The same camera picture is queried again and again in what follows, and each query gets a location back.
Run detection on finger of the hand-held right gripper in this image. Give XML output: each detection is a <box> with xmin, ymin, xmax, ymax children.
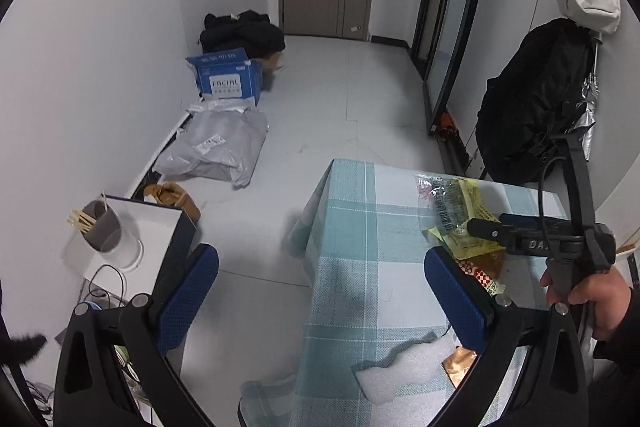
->
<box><xmin>467</xmin><ymin>218</ymin><xmax>516</xmax><ymax>242</ymax></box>

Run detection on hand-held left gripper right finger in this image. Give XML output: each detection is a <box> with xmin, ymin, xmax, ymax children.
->
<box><xmin>424</xmin><ymin>246</ymin><xmax>590</xmax><ymax>427</ymax></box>

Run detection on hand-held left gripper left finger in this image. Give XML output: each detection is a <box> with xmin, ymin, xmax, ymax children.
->
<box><xmin>54</xmin><ymin>243</ymin><xmax>220</xmax><ymax>427</ymax></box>

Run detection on yellow packet with clear window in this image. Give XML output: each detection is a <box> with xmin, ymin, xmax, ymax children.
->
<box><xmin>415</xmin><ymin>174</ymin><xmax>501</xmax><ymax>238</ymax></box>

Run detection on red white chequered packet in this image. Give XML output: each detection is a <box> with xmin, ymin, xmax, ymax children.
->
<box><xmin>457</xmin><ymin>257</ymin><xmax>507</xmax><ymax>298</ymax></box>

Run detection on person's right forearm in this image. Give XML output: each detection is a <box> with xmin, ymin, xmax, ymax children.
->
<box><xmin>580</xmin><ymin>287</ymin><xmax>640</xmax><ymax>427</ymax></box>

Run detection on person's right hand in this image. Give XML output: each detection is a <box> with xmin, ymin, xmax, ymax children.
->
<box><xmin>539</xmin><ymin>264</ymin><xmax>633</xmax><ymax>343</ymax></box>

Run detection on orange brown packet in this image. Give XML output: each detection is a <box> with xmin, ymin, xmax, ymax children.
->
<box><xmin>440</xmin><ymin>344</ymin><xmax>481</xmax><ymax>390</ymax></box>

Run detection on navy box with white top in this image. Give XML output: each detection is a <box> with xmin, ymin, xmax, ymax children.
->
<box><xmin>62</xmin><ymin>194</ymin><xmax>198</xmax><ymax>288</ymax></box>

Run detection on white foam sheet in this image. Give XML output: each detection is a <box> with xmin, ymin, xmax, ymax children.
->
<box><xmin>354</xmin><ymin>331</ymin><xmax>458</xmax><ymax>400</ymax></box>

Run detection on brown paper bag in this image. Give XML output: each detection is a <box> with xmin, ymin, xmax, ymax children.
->
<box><xmin>143</xmin><ymin>183</ymin><xmax>202</xmax><ymax>224</ymax></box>

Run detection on grey white cup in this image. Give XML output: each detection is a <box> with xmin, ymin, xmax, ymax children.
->
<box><xmin>80</xmin><ymin>201</ymin><xmax>143</xmax><ymax>269</ymax></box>

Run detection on teal white checked tablecloth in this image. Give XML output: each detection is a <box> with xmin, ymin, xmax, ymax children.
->
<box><xmin>287</xmin><ymin>158</ymin><xmax>591</xmax><ymax>427</ymax></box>

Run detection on orange tool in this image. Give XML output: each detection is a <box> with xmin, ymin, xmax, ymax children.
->
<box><xmin>435</xmin><ymin>109</ymin><xmax>458</xmax><ymax>140</ymax></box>

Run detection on silver folded umbrella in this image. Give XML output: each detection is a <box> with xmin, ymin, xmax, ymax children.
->
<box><xmin>575</xmin><ymin>42</ymin><xmax>601</xmax><ymax>158</ymax></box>

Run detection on black backpack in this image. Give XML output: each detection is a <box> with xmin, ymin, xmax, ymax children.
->
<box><xmin>475</xmin><ymin>18</ymin><xmax>603</xmax><ymax>185</ymax></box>

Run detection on wooden chopsticks bundle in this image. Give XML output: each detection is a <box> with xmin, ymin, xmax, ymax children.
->
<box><xmin>67</xmin><ymin>192</ymin><xmax>108</xmax><ymax>234</ymax></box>

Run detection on grey plastic mailer bag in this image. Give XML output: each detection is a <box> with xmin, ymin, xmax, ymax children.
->
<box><xmin>155</xmin><ymin>102</ymin><xmax>269</xmax><ymax>188</ymax></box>

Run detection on black furry trim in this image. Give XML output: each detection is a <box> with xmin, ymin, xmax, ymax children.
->
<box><xmin>0</xmin><ymin>332</ymin><xmax>48</xmax><ymax>365</ymax></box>

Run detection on black framed glass sliding door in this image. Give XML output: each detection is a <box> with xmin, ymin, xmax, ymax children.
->
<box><xmin>410</xmin><ymin>0</ymin><xmax>493</xmax><ymax>135</ymax></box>

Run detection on blue cardboard box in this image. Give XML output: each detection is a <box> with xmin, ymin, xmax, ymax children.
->
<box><xmin>186</xmin><ymin>48</ymin><xmax>265</xmax><ymax>106</ymax></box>

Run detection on brown cardboard box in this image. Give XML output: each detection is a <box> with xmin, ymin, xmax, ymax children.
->
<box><xmin>260</xmin><ymin>51</ymin><xmax>285</xmax><ymax>75</ymax></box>

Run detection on pile of black clothes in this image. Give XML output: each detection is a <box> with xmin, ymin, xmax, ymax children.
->
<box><xmin>199</xmin><ymin>10</ymin><xmax>286</xmax><ymax>58</ymax></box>

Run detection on black cables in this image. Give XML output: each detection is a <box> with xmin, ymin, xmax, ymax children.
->
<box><xmin>77</xmin><ymin>263</ymin><xmax>128</xmax><ymax>310</ymax></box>

